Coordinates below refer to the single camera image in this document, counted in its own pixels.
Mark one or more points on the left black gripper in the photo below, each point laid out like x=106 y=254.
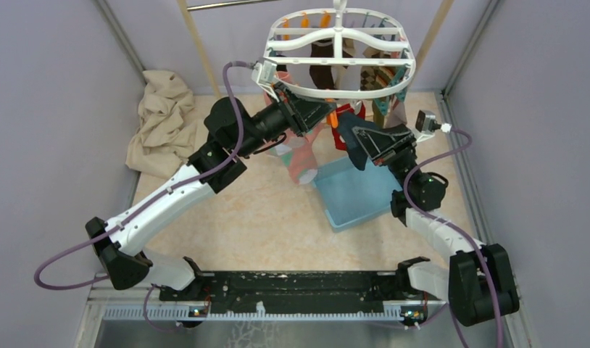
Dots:
x=303 y=113

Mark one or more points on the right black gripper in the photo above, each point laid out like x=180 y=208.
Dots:
x=375 y=143

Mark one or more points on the red sock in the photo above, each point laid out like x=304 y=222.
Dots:
x=358 y=109

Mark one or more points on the dark navy sock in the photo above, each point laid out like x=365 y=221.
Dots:
x=346 y=122

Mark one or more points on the white round clip hanger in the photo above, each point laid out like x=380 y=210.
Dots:
x=352 y=30

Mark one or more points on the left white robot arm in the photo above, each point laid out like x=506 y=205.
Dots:
x=234 y=135

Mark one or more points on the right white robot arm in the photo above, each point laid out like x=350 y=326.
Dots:
x=478 y=283

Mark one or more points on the orange hanger clip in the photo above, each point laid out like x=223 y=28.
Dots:
x=332 y=117

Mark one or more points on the pink patterned sock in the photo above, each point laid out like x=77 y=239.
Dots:
x=297 y=155
x=270 y=95

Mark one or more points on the grey sock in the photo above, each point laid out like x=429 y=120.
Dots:
x=389 y=111

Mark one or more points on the dark brown sock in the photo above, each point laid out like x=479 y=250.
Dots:
x=322 y=75

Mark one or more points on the light blue plastic basket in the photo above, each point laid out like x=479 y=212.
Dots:
x=352 y=197

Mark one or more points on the argyle patterned sock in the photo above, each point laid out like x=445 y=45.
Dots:
x=376 y=77

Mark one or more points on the beige crumpled cloth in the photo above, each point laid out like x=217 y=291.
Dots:
x=165 y=136

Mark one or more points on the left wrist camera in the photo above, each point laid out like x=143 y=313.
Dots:
x=264 y=75

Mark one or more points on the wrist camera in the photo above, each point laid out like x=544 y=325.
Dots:
x=427 y=125
x=264 y=75

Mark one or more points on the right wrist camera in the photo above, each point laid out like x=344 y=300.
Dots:
x=427 y=125

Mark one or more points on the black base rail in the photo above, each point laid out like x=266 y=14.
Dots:
x=369 y=295

